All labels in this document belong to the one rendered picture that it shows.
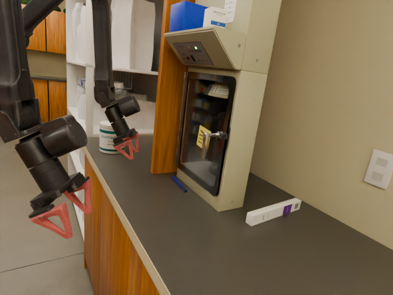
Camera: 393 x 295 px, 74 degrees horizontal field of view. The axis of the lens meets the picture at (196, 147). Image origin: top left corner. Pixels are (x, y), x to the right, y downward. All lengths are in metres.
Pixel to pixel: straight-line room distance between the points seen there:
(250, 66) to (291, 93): 0.43
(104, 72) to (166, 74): 0.24
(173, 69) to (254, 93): 0.39
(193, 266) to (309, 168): 0.68
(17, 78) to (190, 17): 0.57
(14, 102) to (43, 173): 0.14
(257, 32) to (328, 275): 0.68
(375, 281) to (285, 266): 0.23
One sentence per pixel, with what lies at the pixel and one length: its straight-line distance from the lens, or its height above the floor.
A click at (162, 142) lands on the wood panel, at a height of 1.08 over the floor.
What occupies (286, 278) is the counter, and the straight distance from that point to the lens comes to 0.74.
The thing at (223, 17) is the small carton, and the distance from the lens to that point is 0.84.
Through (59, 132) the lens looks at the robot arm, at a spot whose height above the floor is 1.25.
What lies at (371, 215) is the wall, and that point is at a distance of 1.08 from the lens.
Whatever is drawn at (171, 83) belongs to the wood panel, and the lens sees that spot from 1.10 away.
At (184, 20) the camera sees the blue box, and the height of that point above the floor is 1.54.
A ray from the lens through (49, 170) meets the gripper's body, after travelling 0.59.
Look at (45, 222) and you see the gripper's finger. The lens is 0.59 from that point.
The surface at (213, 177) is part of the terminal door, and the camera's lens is 0.89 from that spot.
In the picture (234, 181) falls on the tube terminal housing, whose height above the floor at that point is 1.05.
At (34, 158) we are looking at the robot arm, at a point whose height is 1.19.
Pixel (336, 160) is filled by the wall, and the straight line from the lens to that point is 1.11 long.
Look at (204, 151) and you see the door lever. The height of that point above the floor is 1.15.
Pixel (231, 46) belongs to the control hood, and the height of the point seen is 1.47.
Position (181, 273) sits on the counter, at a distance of 0.67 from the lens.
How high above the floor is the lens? 1.38
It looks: 16 degrees down
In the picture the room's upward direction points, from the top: 7 degrees clockwise
